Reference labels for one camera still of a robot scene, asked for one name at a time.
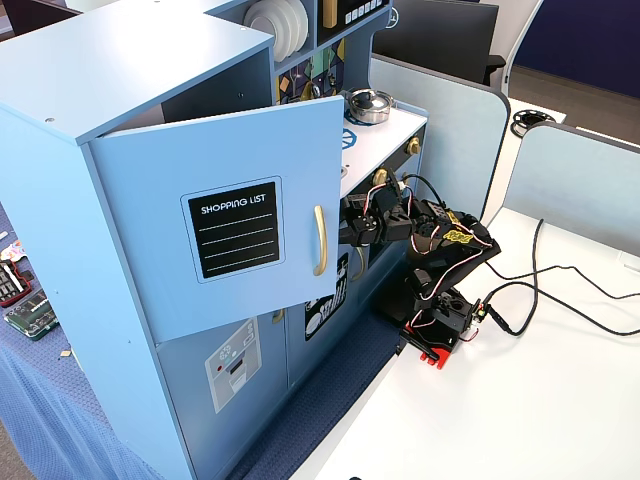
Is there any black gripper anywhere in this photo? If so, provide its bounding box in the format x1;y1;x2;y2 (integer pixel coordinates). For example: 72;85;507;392
338;182;417;247

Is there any long gold door handle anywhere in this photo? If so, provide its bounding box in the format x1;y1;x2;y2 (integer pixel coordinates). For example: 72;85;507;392
312;204;330;277

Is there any blue door with shopping list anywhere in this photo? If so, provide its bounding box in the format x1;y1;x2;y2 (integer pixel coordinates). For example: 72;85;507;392
88;94;347;347

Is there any blue dishwasher door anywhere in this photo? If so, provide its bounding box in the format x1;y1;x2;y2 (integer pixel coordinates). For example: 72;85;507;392
285;244;374;391

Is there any blue door with ice dispenser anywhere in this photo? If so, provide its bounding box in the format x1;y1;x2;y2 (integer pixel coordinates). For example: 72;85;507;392
155;303;290;479

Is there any blue toy kitchen cabinet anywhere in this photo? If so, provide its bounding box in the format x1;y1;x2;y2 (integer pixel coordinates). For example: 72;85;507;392
0;0;430;480

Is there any steel pot with lid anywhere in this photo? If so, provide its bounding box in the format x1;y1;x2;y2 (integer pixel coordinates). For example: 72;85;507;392
348;88;397;125

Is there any light blue desk divider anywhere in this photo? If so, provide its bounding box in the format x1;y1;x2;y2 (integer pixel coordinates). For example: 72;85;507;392
499;121;640;251
369;52;511;231

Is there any red table clamp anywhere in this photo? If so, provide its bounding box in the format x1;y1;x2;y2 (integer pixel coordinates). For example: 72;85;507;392
402;319;459;371

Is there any black filament spool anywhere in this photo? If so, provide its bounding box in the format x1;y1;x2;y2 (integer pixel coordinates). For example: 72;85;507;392
509;108;556;137

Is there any black microwave panel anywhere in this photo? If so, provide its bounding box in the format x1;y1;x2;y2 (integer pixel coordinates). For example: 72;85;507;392
317;0;392;47

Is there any white plate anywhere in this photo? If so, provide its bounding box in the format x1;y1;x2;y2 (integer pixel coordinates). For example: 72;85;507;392
269;0;297;60
243;1;282;40
289;0;310;54

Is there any black chair armrest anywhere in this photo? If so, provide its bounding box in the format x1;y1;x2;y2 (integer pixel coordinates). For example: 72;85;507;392
482;53;507;85

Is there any green bit set case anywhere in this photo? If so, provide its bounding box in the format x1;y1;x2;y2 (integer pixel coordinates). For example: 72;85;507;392
3;291;59;342

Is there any colourful sticker sheet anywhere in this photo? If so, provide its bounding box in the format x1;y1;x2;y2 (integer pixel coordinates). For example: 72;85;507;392
0;239;27;262

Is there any red tool case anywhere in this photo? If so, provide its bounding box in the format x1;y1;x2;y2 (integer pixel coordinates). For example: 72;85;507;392
0;258;34;309

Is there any blue woven cloth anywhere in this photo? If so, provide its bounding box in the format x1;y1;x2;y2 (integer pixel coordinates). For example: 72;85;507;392
0;199;407;480

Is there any dark brown furniture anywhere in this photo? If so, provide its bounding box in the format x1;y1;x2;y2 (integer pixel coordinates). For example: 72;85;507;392
0;0;84;44

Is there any black cable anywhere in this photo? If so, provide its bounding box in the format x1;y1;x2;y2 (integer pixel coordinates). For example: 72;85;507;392
492;284;640;337
492;217;546;337
482;259;640;301

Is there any white partition post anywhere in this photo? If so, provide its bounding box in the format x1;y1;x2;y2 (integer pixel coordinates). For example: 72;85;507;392
502;0;546;99

